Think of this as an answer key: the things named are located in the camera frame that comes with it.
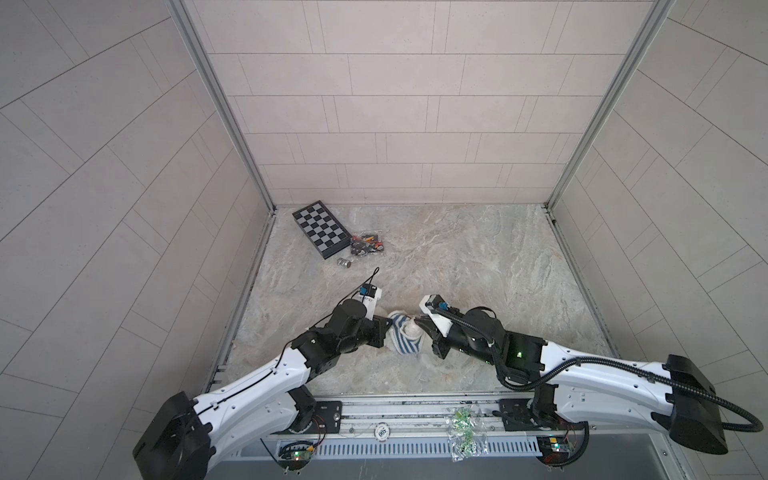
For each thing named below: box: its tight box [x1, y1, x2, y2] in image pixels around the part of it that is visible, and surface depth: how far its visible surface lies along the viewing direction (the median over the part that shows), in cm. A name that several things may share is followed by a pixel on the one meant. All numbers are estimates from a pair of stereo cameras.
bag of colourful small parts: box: [351, 234, 384, 256], surface depth 104 cm
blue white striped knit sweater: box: [388, 311, 423, 355], surface depth 75 cm
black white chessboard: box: [292, 200, 353, 259], surface depth 107 cm
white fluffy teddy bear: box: [385, 320, 424, 354], surface depth 71 cm
